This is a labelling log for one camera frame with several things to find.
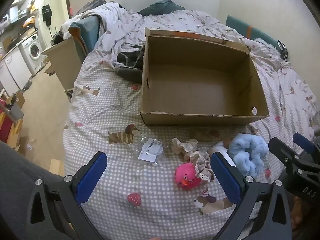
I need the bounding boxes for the pink rubber duck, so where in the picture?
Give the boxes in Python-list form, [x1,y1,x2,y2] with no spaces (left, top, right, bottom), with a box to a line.
[174,162,202,190]

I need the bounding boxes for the checked printed bedsheet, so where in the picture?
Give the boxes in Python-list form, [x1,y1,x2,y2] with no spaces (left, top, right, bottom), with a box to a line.
[62,40,320,240]

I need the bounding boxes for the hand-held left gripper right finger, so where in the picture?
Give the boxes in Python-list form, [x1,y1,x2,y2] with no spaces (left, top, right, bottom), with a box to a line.
[211,151,293,240]

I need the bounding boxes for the black clothes pile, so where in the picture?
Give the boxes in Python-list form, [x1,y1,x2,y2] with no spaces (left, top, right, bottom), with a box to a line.
[51,30,64,45]

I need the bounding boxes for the cardboard piece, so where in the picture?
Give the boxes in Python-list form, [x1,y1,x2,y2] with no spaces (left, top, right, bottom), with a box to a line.
[49,159,63,175]

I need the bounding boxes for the teal cushion with orange stripe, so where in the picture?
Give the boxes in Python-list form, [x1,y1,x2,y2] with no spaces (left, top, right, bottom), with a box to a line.
[225,15,280,50]

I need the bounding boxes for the grey patterned garment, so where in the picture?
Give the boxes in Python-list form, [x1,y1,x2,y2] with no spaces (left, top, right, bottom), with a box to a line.
[76,0,108,14]

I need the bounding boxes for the dark grey bag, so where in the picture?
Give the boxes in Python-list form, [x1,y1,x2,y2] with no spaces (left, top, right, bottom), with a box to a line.
[114,44,145,82]

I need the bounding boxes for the light blue fluffy cloth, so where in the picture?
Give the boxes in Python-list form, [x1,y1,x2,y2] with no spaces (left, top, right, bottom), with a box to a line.
[229,133,270,177]

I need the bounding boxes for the teal chair with orange edge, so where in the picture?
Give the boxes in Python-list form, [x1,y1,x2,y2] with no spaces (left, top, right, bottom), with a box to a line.
[68,15,100,62]

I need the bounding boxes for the clear plastic bag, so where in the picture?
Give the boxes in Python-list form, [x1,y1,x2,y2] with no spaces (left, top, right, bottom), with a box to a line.
[138,136,164,164]

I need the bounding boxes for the white printed duvet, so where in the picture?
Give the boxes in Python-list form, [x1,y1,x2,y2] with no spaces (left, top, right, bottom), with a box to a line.
[61,2,253,63]

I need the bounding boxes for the white cloth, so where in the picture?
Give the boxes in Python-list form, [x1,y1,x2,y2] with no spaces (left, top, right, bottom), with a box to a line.
[209,141,237,167]

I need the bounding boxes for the dark teal pillow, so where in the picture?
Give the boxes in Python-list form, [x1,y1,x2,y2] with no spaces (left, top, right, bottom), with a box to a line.
[137,0,185,14]

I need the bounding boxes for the white kitchen cabinets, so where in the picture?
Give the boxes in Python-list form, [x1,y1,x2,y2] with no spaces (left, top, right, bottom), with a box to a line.
[0,46,33,93]

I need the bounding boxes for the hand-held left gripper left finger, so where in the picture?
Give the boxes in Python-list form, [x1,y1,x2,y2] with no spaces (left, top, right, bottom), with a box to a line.
[26,151,108,240]

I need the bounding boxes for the black white checkered item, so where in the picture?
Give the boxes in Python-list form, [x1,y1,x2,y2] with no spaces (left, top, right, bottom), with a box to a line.
[277,39,289,61]

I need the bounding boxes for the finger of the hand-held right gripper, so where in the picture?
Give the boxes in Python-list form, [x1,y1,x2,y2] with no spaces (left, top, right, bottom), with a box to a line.
[268,137,300,173]
[293,132,320,155]

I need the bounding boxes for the white washing machine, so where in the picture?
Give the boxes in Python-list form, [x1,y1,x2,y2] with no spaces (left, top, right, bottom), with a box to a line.
[20,34,43,73]

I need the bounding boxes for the wooden bedside cabinet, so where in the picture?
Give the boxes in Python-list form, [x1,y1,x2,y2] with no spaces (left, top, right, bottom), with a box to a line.
[41,36,84,95]

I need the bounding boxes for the black hanging garment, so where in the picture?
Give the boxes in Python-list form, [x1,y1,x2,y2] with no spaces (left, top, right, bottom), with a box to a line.
[42,4,53,27]

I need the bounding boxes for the cardboard box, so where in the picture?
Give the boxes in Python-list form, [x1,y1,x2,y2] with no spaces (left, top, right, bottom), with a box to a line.
[139,27,270,126]

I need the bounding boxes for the lace scrunchie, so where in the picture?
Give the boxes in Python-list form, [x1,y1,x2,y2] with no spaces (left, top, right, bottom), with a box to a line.
[189,151,215,182]

